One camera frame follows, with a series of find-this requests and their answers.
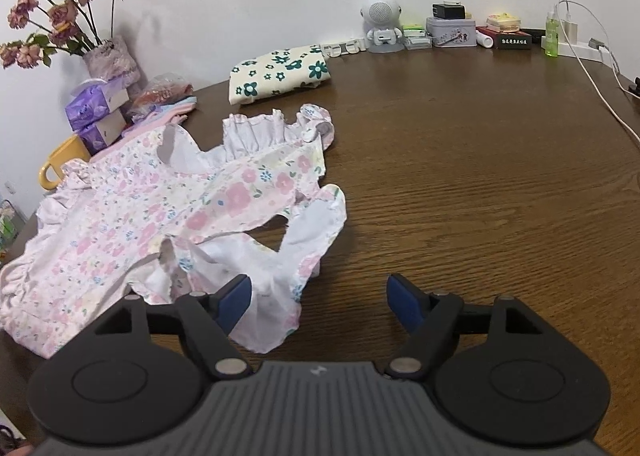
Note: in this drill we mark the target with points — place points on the grey printed tin box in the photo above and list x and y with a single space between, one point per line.
451 32

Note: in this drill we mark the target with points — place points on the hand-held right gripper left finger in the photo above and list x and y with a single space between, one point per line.
235 303

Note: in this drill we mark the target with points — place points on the white robot-shaped speaker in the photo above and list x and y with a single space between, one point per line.
382 26

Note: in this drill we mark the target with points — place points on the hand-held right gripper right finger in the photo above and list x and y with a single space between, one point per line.
404 306

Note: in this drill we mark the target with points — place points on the clear plastic snack bag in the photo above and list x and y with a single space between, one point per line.
160 91

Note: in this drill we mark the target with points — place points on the green and white small box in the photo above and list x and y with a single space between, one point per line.
416 36

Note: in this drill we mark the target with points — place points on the white tube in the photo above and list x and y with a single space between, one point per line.
484 39

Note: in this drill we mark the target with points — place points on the green liquid bottle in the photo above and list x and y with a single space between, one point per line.
551 39

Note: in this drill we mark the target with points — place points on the pale purple vase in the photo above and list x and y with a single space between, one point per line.
112 59

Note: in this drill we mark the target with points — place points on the pink floral ruffled garment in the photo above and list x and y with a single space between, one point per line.
125 226

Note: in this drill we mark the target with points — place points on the yellow mug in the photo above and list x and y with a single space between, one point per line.
62 156

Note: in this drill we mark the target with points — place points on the folded pink and blue clothes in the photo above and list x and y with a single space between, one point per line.
160 114

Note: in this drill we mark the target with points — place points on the large white power strip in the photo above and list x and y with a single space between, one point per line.
585 50

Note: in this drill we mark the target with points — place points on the folded cream green-flowered cloth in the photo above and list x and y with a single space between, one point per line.
280 74

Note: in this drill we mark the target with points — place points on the purple tissue pack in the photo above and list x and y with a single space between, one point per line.
102 131
92 104

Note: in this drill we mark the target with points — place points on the dried pink flower bouquet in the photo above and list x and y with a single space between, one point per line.
55 16

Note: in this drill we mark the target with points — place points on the small white power strip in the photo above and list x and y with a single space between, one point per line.
342 47

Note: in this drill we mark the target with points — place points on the yellow and pink notepad stack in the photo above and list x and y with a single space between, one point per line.
504 21

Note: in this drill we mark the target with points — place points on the black battery charger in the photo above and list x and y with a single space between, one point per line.
449 10

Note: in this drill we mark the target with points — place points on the white charger plug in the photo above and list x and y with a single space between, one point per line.
569 31

